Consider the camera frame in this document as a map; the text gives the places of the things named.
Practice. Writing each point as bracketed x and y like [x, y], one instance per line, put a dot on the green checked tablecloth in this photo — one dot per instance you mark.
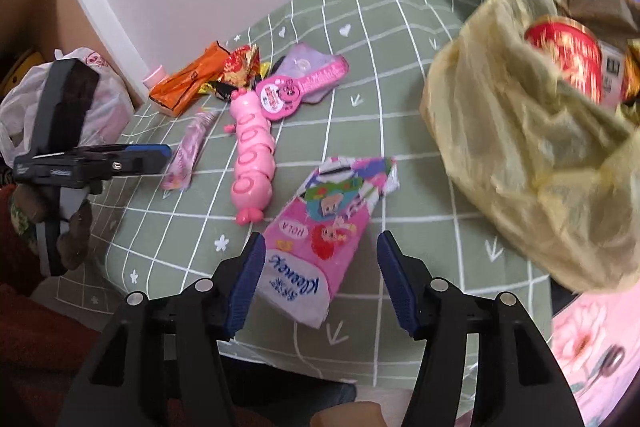
[350, 82]

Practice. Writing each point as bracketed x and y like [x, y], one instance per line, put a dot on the orange snack wrapper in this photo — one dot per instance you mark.
[185, 82]

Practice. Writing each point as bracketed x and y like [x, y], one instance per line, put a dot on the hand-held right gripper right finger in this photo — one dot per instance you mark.
[397, 287]

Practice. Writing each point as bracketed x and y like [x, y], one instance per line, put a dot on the red gold crumpled wrapper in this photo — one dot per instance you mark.
[240, 64]

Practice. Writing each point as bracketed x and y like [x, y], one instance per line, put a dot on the yellow object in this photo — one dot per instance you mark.
[20, 67]

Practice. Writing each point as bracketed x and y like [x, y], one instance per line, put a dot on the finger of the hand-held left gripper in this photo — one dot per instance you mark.
[145, 153]

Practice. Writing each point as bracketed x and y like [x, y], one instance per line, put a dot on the white plastic bag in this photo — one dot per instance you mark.
[107, 107]

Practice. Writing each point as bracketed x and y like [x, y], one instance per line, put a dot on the pink caterpillar toy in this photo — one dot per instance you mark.
[252, 157]

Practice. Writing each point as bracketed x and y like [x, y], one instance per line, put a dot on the person's left hand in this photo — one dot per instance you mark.
[75, 232]

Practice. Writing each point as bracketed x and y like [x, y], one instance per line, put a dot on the red gold snack packet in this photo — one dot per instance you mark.
[565, 57]

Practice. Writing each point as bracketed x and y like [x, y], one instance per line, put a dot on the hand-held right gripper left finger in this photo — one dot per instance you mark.
[247, 287]

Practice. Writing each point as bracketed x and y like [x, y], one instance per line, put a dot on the pink toy guitar purple card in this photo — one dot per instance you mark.
[285, 94]

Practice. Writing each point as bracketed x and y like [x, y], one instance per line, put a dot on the pink floral blanket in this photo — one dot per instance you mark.
[585, 342]

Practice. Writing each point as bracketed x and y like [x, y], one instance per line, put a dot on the pink purple stick wrapper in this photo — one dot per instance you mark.
[187, 152]

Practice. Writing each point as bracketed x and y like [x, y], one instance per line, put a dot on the yellow snack wrapper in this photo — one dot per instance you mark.
[212, 88]

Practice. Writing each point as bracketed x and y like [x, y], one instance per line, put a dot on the pink tissue packet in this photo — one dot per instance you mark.
[320, 247]

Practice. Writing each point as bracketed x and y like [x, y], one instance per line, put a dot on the small pink bottle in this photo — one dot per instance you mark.
[156, 76]

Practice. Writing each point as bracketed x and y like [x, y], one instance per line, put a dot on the yellow plastic bag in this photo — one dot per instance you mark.
[525, 157]

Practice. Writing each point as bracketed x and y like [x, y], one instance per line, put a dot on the wooden shelf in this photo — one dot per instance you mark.
[35, 7]

